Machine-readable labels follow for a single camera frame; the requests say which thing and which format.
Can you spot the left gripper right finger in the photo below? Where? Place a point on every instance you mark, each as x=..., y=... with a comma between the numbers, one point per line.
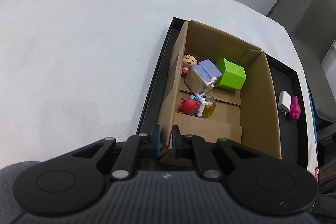
x=176, y=140

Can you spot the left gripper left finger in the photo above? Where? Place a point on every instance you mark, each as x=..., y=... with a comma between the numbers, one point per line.
x=155, y=140

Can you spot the red blue figurine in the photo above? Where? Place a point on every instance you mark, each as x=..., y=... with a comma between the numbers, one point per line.
x=193, y=105

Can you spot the small yellow perfume bottle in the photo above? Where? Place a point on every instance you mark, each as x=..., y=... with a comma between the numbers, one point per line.
x=209, y=106

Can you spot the brown cardboard box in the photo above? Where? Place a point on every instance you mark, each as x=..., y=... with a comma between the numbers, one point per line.
x=248, y=116

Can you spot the purple white toy box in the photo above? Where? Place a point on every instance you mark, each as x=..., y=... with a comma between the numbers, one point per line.
x=202, y=77

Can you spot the doll figurine red dress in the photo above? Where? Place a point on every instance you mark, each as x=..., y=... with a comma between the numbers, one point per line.
x=188, y=61

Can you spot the green plastic cube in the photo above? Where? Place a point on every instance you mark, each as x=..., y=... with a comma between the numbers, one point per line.
x=233, y=76

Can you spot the white charger plug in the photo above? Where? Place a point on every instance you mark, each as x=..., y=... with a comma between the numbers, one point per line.
x=284, y=102

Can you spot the pink plastic toy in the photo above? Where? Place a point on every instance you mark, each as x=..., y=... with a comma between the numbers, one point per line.
x=295, y=110

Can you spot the black tray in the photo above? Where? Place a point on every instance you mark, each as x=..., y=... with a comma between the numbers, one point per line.
x=293, y=133

